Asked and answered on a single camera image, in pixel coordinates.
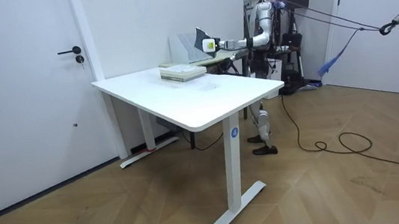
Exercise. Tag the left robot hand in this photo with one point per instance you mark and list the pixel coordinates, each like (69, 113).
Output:
(209, 45)

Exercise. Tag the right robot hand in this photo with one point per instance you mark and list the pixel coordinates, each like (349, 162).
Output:
(228, 63)

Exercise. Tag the dark grey book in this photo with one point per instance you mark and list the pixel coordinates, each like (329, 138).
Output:
(200, 35)

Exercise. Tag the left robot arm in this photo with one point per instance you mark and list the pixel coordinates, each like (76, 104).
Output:
(257, 40)

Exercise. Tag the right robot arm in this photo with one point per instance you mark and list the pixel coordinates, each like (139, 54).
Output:
(240, 54)

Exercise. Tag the clear file rack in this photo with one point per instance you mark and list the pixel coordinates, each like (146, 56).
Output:
(184, 47)

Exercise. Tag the white book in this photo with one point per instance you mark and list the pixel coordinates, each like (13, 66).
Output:
(182, 69)

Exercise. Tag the grey-green book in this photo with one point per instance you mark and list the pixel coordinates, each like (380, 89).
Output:
(184, 78)

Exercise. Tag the white standing desk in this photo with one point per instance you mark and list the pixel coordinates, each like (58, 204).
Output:
(190, 98)

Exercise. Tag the robot body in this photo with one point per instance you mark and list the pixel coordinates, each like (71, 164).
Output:
(265, 14)

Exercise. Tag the black equipment stand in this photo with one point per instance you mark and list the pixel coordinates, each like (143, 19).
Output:
(293, 63)

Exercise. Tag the robot legs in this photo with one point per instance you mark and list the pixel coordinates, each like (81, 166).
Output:
(263, 121)

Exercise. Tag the black box under desk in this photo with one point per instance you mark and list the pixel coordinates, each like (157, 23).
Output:
(167, 124)

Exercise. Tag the black door lock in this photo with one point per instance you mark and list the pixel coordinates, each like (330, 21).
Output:
(80, 59)

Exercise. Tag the plain white door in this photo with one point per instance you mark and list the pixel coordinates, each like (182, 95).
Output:
(381, 23)

